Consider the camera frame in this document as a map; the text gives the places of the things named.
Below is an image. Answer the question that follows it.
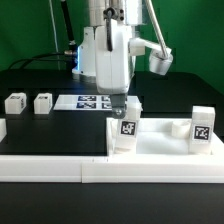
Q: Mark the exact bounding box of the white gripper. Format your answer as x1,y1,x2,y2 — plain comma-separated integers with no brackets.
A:
95,20,134,119

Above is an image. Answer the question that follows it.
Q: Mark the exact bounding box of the white square tabletop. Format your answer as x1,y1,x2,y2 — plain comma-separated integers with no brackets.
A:
106,118,224,157

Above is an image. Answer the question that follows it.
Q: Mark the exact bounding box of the white sheet with markers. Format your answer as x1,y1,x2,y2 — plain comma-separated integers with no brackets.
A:
53,94,144,112

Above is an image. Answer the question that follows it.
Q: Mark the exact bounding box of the white left fence bar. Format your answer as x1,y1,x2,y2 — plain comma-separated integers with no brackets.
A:
0,118,7,143

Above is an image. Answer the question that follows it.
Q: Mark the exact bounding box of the white fence bar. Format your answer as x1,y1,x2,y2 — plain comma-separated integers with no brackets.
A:
0,155,224,183
0,118,7,143

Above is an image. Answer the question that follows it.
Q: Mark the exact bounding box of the white front fence bar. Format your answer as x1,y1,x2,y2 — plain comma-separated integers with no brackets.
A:
0,155,224,183

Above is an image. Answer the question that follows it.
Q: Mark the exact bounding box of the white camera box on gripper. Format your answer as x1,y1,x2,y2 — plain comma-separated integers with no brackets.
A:
129,38,173,75

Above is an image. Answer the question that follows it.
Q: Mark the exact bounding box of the black cable with connector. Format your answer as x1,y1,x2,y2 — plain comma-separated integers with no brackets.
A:
7,50,79,70

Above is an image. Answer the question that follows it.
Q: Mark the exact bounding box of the black upright cable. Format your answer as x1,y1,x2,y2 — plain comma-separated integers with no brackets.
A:
60,0,78,53

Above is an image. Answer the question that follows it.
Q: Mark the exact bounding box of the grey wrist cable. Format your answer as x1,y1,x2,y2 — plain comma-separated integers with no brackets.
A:
144,0,171,58

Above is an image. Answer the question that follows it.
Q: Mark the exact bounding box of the thin white cable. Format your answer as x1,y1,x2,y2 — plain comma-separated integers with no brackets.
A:
48,0,62,71

